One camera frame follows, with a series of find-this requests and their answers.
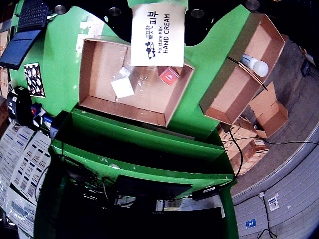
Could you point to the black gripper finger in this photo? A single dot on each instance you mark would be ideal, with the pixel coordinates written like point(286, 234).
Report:
point(119, 20)
point(197, 27)

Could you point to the white hand cream box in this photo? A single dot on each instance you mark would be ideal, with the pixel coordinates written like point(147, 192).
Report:
point(139, 25)

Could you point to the shallow cardboard tray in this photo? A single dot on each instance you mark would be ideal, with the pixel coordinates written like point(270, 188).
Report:
point(104, 59)

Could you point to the dark red small box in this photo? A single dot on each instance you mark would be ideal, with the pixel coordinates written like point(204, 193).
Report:
point(169, 77)

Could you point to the tall white cosmetic box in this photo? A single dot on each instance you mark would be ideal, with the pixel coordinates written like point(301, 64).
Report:
point(123, 87)

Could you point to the divided cardboard box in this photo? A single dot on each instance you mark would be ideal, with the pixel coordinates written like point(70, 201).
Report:
point(236, 92)

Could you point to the large printed cardboard box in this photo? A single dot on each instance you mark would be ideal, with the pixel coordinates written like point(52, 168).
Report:
point(246, 129)

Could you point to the black floor box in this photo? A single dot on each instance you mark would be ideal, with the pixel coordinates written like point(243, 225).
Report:
point(305, 68)

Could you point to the open brown cardboard box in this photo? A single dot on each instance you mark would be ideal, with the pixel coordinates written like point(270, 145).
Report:
point(271, 117)

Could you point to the taped cardboard box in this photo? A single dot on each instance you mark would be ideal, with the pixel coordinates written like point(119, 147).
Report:
point(251, 156)

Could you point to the flattened patterned paper carton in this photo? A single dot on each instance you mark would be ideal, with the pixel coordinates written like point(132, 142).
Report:
point(89, 27)

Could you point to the white plastic bottle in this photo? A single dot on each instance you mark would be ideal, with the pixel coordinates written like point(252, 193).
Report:
point(260, 68)

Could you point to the black floral print card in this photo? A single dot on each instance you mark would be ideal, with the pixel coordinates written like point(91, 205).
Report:
point(35, 79)

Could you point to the green metal shelf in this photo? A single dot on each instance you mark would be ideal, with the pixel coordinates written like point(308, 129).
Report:
point(124, 132)

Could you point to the black curved device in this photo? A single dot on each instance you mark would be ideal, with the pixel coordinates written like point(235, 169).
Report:
point(59, 124)

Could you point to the blue red small gadget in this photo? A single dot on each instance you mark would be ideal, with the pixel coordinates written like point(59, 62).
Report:
point(36, 109)

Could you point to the white blue small device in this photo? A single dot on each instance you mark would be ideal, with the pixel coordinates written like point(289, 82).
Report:
point(46, 119)

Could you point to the black power adapter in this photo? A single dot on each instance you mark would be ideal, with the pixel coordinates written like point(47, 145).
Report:
point(205, 193)

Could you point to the printed product sheet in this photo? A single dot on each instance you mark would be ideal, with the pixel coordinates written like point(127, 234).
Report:
point(12, 149)
point(32, 164)

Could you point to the white wall socket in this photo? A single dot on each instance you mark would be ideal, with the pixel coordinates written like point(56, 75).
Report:
point(261, 194)

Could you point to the white wall label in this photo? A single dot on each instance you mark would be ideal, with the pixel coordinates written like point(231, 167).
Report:
point(273, 202)

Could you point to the blue wall sign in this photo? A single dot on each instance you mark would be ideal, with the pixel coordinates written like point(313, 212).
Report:
point(251, 223)

